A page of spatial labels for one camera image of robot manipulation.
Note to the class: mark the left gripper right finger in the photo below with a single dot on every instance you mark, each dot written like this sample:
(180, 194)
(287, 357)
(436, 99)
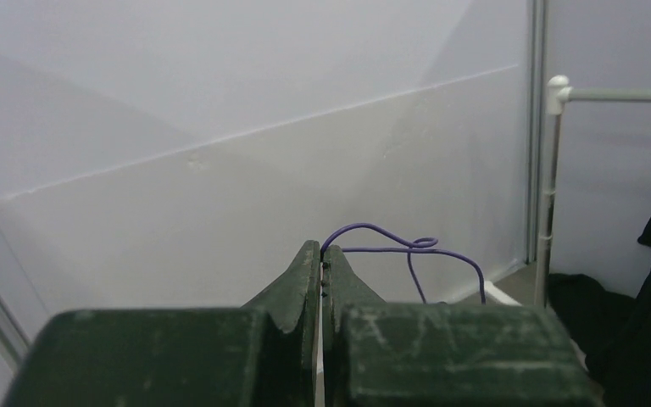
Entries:
(396, 354)

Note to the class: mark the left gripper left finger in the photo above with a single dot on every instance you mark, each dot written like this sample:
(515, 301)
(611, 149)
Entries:
(263, 353)

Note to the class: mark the black t-shirt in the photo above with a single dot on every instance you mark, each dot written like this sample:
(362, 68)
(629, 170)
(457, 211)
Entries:
(611, 329)

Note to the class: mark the metal clothes rack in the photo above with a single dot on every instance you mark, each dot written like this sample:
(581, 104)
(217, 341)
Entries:
(591, 210)

